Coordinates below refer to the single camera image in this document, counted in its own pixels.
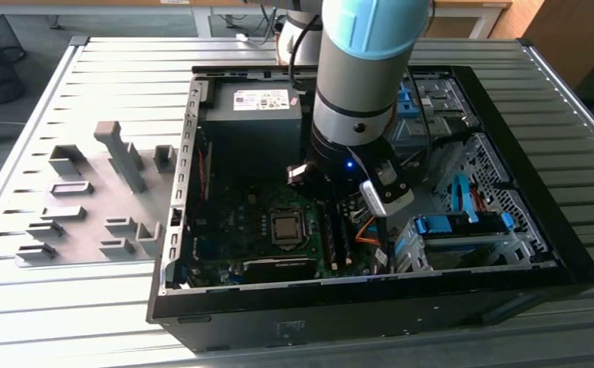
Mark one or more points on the brown wooden cabinet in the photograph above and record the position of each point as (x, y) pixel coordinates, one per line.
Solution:
(573, 38)

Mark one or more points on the grey parts rack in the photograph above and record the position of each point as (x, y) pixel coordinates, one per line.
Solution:
(96, 191)

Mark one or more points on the white-framed wooden desk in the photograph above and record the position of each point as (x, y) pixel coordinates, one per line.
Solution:
(460, 11)

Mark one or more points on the silver CPU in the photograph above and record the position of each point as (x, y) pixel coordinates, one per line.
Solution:
(286, 228)

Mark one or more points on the black graphics card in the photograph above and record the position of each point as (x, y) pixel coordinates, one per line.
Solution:
(277, 270)

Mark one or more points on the grey power supply unit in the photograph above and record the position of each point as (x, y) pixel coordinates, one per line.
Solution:
(255, 126)

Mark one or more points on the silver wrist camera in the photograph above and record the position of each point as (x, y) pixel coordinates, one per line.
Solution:
(386, 195)

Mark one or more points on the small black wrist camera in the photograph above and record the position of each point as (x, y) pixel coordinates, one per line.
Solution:
(298, 176)

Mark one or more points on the blue empty drive carrier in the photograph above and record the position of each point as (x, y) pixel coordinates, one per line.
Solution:
(406, 107)

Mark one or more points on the grey metal drive cage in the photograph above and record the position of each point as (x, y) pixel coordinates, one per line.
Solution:
(445, 126)

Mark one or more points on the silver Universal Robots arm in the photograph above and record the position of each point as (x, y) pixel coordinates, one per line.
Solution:
(358, 76)

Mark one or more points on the black installed RAM stick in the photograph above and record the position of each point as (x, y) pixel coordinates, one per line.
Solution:
(346, 237)

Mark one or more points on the grey metal disk bay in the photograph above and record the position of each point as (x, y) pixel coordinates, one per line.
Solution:
(470, 249)

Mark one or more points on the hard disk in blue carrier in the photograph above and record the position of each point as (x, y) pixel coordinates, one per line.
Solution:
(434, 224)

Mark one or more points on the green motherboard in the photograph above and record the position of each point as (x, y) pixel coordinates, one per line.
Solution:
(235, 230)

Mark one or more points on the black open PC case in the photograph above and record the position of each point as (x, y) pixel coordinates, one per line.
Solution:
(327, 318)

